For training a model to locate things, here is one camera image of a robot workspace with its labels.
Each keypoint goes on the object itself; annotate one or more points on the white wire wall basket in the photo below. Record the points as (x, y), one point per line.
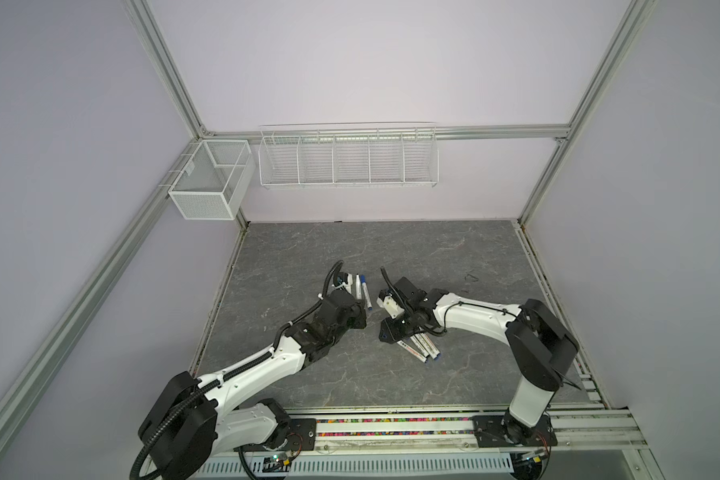
(349, 155)

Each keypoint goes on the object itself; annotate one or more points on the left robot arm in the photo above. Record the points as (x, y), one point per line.
(196, 417)

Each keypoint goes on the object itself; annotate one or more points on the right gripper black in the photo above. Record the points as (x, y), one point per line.
(389, 331)

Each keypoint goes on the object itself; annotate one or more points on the white mesh box basket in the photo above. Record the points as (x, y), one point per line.
(214, 180)

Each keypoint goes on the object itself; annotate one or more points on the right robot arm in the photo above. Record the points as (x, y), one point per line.
(542, 347)

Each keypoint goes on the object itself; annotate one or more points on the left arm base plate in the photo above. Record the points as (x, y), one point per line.
(300, 434)

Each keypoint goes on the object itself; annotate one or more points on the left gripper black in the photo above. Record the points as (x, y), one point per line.
(358, 307)

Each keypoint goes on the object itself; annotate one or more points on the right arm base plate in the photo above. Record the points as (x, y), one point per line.
(502, 430)

